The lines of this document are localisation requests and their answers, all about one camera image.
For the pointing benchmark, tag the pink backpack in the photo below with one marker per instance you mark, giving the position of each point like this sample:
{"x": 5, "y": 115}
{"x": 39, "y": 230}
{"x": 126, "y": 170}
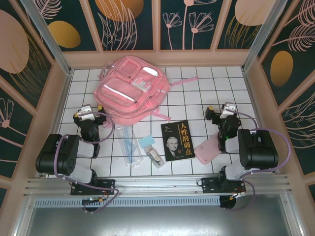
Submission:
{"x": 123, "y": 88}

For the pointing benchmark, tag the pink pencil case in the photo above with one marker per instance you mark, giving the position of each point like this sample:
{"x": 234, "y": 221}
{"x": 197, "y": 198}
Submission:
{"x": 205, "y": 150}

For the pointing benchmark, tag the clear ruler set pouch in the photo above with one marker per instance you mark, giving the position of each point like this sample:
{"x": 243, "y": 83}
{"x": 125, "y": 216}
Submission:
{"x": 128, "y": 147}

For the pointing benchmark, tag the black book with portrait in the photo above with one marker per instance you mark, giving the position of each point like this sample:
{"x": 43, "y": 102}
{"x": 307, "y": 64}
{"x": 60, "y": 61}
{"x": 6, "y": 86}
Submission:
{"x": 177, "y": 147}

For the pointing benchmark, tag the light blue sticky notes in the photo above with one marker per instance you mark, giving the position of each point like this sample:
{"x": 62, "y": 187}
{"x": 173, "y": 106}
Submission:
{"x": 147, "y": 141}

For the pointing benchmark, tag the clear packet of stationery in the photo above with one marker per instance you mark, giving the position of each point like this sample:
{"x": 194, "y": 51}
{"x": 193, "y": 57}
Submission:
{"x": 153, "y": 156}

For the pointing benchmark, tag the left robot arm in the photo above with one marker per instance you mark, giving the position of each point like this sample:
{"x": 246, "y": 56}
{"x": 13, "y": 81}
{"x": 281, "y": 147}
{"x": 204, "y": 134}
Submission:
{"x": 56, "y": 155}

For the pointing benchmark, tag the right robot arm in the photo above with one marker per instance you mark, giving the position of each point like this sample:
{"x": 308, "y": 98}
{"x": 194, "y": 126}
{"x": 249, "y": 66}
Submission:
{"x": 258, "y": 147}

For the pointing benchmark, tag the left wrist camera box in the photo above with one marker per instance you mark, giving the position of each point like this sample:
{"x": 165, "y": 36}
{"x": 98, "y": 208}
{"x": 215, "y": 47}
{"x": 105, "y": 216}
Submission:
{"x": 87, "y": 113}

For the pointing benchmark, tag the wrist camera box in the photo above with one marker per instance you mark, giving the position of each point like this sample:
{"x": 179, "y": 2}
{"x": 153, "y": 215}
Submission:
{"x": 229, "y": 108}
{"x": 87, "y": 113}

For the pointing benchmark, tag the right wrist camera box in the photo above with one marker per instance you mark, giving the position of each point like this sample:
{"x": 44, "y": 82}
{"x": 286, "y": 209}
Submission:
{"x": 229, "y": 108}

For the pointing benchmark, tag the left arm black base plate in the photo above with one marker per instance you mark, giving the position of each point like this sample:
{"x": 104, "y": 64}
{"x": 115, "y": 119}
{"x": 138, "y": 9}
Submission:
{"x": 108, "y": 184}

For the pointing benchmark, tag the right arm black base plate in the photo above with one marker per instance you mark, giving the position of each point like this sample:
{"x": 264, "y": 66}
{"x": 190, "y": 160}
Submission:
{"x": 209, "y": 184}

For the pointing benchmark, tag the aluminium frame post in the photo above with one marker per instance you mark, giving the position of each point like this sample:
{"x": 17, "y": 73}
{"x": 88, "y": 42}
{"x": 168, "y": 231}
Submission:
{"x": 49, "y": 37}
{"x": 263, "y": 32}

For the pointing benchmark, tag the aluminium mounting rail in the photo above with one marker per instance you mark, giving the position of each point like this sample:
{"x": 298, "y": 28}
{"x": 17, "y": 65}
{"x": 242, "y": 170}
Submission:
{"x": 157, "y": 184}

